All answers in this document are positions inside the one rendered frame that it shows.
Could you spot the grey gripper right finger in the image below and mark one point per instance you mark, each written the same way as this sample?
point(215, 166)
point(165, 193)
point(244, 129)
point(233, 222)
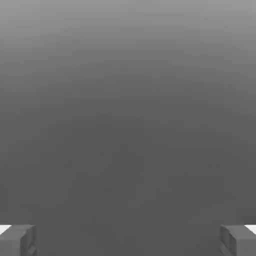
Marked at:
point(240, 243)

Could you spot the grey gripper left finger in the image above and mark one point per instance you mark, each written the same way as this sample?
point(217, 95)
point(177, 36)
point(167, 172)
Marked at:
point(16, 242)

